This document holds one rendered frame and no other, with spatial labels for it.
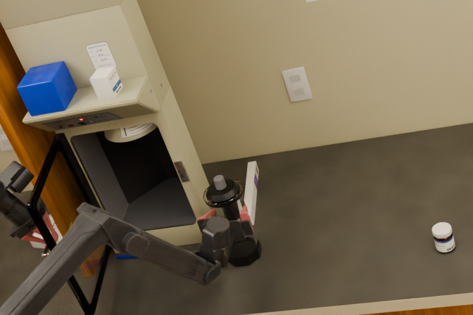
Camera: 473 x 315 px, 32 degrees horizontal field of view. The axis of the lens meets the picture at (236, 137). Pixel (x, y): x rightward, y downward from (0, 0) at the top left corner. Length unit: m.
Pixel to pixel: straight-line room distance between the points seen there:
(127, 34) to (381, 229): 0.85
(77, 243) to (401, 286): 0.85
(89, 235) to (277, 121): 1.14
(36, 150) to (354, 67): 0.96
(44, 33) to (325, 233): 0.92
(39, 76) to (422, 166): 1.11
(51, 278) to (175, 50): 1.13
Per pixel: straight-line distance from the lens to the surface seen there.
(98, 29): 2.09
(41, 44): 2.16
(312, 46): 2.49
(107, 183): 2.46
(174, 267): 1.93
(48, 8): 2.10
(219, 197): 2.16
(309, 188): 2.48
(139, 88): 2.07
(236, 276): 2.27
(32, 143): 2.29
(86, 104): 2.10
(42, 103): 2.12
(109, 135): 2.30
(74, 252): 1.64
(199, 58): 2.56
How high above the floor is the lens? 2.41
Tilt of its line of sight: 32 degrees down
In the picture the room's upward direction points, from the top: 20 degrees counter-clockwise
